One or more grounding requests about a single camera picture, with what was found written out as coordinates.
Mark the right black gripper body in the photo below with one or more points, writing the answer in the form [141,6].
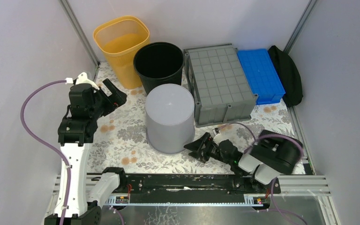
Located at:
[213,151]

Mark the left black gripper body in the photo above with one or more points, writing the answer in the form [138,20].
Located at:
[106,97]

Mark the grey plastic waste bin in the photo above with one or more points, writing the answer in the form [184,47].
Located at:
[169,118]

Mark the black plastic waste bin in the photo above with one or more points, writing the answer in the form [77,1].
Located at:
[159,63]

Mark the large grey plastic crate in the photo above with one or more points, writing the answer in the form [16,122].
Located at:
[218,85]

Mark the yellow slatted waste bin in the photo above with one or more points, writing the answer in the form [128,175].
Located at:
[119,40]

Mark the blue plastic divided crate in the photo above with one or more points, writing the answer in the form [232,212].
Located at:
[261,76]

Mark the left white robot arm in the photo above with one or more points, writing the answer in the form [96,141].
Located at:
[75,136]

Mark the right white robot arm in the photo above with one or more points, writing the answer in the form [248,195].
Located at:
[271,155]

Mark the floral patterned table mat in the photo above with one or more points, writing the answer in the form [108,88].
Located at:
[120,140]

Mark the black cloth bundle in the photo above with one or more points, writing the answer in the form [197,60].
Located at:
[288,75]

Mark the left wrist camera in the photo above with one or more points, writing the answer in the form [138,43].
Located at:
[82,78]

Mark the aluminium frame base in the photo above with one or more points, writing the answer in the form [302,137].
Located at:
[291,185]

